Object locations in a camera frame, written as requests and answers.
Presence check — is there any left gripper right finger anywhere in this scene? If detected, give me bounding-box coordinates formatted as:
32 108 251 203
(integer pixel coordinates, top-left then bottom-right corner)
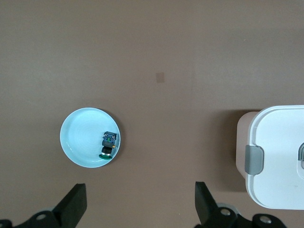
194 180 289 228

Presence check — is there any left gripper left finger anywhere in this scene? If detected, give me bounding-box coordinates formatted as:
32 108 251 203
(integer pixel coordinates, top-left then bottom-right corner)
0 182 87 228

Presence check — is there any light blue round plate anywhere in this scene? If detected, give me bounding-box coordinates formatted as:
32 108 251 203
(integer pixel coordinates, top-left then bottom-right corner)
59 107 122 169

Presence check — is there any white lunch box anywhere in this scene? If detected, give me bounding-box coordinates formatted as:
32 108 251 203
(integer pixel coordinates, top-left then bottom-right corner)
236 104 304 211

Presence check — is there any green mushroom button switch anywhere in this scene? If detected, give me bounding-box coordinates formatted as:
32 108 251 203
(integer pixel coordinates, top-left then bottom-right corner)
98 131 118 160

